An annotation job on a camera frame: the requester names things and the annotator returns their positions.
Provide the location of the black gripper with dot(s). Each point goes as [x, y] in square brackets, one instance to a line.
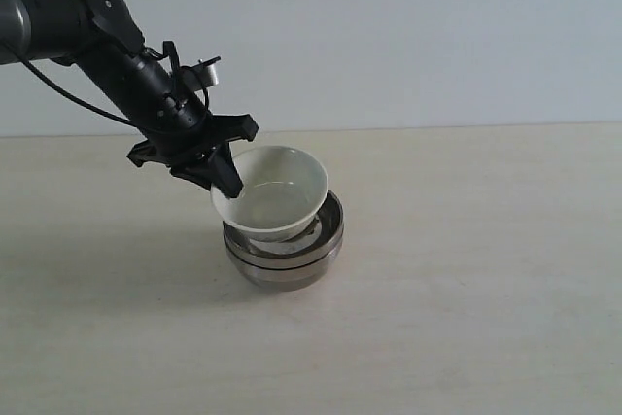
[186, 136]

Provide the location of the white ceramic bowl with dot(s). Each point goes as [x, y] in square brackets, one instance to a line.
[283, 190]

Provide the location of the smooth stainless steel bowl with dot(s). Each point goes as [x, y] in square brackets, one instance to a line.
[284, 273]

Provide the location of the ribbed stainless steel bowl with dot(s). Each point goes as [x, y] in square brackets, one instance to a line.
[327, 224]

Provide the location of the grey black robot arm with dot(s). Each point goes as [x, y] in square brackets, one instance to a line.
[60, 30]

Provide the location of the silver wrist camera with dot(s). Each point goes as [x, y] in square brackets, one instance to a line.
[201, 75]

